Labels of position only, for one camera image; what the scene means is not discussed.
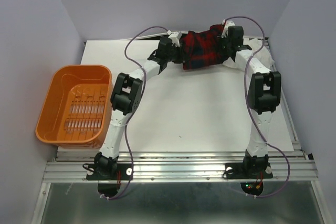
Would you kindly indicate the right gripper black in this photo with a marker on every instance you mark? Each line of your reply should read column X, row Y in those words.
column 222, row 51

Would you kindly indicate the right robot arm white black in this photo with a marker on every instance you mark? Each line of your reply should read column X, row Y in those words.
column 262, row 89

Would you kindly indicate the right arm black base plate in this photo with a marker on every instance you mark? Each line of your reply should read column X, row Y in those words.
column 237, row 171

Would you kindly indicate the orange plastic basket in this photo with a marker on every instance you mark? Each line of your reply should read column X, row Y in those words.
column 77, row 108

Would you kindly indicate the aluminium right side rail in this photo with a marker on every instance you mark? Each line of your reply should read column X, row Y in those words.
column 282, row 132

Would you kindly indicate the aluminium front rail frame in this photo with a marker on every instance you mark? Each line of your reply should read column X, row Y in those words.
column 156, row 167

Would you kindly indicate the white crumpled skirt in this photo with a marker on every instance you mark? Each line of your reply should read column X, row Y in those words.
column 263, row 56

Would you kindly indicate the red plaid skirt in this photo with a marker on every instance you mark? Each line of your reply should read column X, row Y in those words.
column 203, row 49

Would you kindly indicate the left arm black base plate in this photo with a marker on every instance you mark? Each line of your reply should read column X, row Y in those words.
column 120, row 172

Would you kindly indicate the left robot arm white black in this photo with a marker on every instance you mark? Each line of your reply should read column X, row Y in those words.
column 125, row 99

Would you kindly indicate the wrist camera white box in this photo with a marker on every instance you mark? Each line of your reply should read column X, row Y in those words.
column 226, row 24
column 175, row 37

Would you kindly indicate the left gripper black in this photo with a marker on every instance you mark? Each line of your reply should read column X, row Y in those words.
column 181, row 52

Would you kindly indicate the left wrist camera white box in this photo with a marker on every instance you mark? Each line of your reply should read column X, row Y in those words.
column 175, row 37

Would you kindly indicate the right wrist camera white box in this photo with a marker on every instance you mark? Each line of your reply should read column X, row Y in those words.
column 226, row 24

